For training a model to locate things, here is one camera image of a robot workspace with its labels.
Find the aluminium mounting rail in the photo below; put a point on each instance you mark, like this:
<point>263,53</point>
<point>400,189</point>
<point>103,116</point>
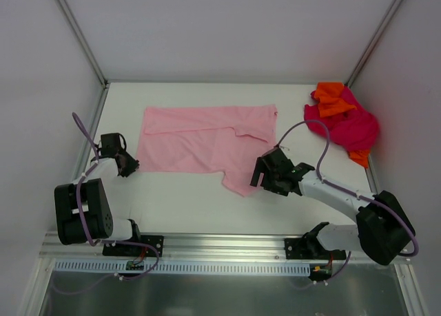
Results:
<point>185,246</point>

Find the left aluminium corner post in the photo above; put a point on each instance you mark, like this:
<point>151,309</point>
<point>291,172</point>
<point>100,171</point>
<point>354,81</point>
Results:
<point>78,34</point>

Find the left black base bracket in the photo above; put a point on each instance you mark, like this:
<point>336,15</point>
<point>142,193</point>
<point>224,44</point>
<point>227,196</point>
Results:
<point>147,245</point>

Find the pink t-shirt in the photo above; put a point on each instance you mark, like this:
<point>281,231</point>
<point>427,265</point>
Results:
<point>205,140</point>

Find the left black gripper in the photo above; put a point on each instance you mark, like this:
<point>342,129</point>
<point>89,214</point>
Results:
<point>127,164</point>

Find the magenta t-shirt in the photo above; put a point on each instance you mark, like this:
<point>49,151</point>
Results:
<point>355,130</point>

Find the right black base bracket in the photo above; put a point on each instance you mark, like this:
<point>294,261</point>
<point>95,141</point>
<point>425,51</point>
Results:
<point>310,249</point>

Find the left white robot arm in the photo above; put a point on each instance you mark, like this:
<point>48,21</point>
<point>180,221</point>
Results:
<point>84,207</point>

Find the right aluminium corner post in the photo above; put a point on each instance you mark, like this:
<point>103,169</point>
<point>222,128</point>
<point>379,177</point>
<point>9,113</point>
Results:
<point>374,41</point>

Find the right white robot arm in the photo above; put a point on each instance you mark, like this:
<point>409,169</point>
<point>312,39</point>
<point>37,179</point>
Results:
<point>380,229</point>

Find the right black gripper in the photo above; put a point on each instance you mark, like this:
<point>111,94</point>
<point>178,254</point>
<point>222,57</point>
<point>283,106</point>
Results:
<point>267,173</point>

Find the black base bracket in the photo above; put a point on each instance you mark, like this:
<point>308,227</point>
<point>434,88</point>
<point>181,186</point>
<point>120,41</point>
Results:
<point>147,245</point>
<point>310,249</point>

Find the white slotted cable duct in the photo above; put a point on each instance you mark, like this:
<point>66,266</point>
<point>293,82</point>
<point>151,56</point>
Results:
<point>185,267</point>

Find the aluminium corner post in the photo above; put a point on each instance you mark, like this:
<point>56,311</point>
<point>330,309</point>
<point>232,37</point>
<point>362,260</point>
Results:
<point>78,34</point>
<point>374,41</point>

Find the orange t-shirt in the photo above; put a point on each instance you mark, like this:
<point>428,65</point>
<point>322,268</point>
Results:
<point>330,101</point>

